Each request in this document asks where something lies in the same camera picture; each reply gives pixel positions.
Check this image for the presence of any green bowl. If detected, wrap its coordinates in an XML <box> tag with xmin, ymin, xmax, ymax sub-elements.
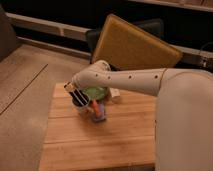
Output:
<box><xmin>83</xmin><ymin>87</ymin><xmax>107</xmax><ymax>100</ymax></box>

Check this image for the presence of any grey sofa corner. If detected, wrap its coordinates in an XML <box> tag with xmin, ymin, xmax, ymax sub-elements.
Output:
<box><xmin>0</xmin><ymin>4</ymin><xmax>20</xmax><ymax>62</ymax></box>

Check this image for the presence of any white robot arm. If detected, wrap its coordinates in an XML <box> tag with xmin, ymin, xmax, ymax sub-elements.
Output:
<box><xmin>72</xmin><ymin>60</ymin><xmax>213</xmax><ymax>171</ymax></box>

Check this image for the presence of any white ceramic cup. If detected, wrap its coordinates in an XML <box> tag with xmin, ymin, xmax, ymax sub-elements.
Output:
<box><xmin>72</xmin><ymin>100</ymin><xmax>94</xmax><ymax>117</ymax></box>

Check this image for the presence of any orange marker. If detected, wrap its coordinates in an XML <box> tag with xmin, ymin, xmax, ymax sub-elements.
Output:
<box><xmin>92</xmin><ymin>100</ymin><xmax>102</xmax><ymax>118</ymax></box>

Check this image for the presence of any small white bottle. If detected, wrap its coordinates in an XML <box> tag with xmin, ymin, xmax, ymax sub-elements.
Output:
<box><xmin>109</xmin><ymin>88</ymin><xmax>120</xmax><ymax>101</ymax></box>

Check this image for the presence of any wooden folding table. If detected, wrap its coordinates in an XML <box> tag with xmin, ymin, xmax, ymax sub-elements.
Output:
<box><xmin>39</xmin><ymin>83</ymin><xmax>155</xmax><ymax>171</ymax></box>

